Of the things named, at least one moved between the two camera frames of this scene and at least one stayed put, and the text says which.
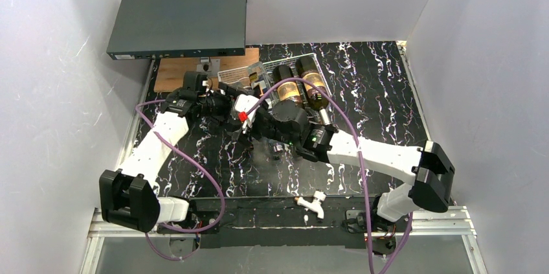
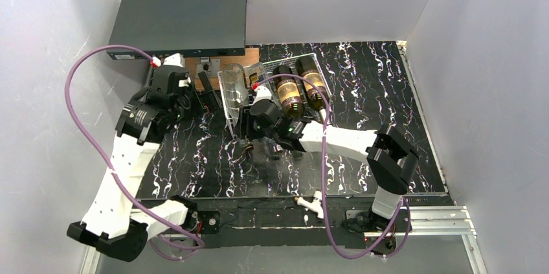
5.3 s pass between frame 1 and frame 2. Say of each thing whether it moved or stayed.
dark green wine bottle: stayed
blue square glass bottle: stayed
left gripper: moved
